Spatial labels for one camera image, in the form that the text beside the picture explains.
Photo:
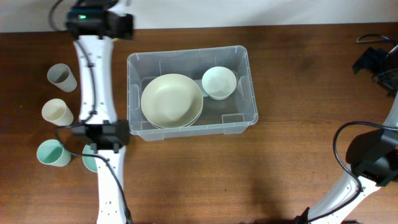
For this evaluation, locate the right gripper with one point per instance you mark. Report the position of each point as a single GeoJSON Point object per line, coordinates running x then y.
{"type": "Point", "coordinates": [369, 60]}

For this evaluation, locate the grey plastic cup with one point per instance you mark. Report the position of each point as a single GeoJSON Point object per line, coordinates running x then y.
{"type": "Point", "coordinates": [61, 76]}

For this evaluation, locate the cream plastic cup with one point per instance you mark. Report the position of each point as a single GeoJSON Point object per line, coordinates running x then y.
{"type": "Point", "coordinates": [57, 112]}

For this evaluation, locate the beige plate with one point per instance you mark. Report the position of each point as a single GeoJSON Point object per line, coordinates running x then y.
{"type": "Point", "coordinates": [172, 101]}

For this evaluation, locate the mint green plastic cup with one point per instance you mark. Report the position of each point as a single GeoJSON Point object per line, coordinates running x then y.
{"type": "Point", "coordinates": [52, 153]}

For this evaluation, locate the mint green plastic bowl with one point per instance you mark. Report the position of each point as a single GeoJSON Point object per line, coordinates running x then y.
{"type": "Point", "coordinates": [89, 162]}

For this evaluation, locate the white plastic bowl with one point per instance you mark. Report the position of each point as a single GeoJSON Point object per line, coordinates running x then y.
{"type": "Point", "coordinates": [219, 82]}

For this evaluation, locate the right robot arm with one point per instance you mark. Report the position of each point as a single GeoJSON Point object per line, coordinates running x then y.
{"type": "Point", "coordinates": [371, 158]}

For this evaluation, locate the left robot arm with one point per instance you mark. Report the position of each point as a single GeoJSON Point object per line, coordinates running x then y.
{"type": "Point", "coordinates": [99, 126]}

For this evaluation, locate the clear plastic storage container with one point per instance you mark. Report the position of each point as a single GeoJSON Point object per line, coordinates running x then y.
{"type": "Point", "coordinates": [230, 116]}

